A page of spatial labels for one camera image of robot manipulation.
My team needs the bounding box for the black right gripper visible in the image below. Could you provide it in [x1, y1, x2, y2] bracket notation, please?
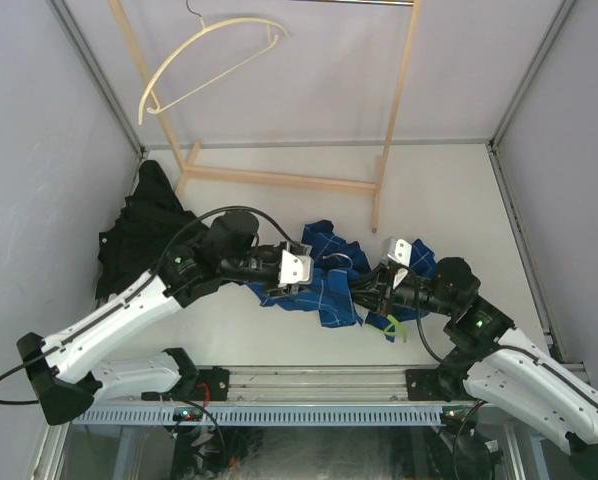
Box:
[339, 260, 456, 318]

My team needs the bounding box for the green plastic hanger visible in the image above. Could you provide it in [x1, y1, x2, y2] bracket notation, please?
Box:
[323, 253, 410, 344]

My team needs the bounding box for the blue plaid shirt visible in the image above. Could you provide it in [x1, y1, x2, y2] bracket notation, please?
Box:
[248, 220, 415, 328]

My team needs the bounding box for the black shirt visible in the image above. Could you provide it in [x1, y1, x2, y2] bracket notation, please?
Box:
[95, 160, 196, 300]

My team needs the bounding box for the wooden clothes rack frame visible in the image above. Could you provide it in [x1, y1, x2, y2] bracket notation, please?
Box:
[108, 1, 421, 233]

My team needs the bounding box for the beige wooden hanger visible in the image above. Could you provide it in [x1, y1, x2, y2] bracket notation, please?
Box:
[137, 1, 291, 125]

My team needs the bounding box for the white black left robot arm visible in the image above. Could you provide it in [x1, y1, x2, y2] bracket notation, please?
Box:
[17, 207, 313, 426]

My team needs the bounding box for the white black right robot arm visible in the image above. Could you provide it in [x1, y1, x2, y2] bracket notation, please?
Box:
[351, 257, 598, 479]

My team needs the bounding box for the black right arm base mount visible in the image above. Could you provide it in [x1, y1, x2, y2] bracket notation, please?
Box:
[405, 368, 445, 401]

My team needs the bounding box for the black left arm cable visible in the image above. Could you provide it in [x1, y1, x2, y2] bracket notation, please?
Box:
[0, 204, 293, 405]

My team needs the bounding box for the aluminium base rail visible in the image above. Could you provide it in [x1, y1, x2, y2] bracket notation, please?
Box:
[92, 359, 435, 405]

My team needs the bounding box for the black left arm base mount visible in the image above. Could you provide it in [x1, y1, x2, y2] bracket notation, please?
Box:
[190, 366, 230, 402]

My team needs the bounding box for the grey slotted cable duct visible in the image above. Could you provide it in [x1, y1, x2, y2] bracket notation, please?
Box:
[73, 404, 444, 427]

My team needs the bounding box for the metal clothes rail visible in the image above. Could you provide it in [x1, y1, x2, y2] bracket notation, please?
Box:
[310, 0, 415, 7]

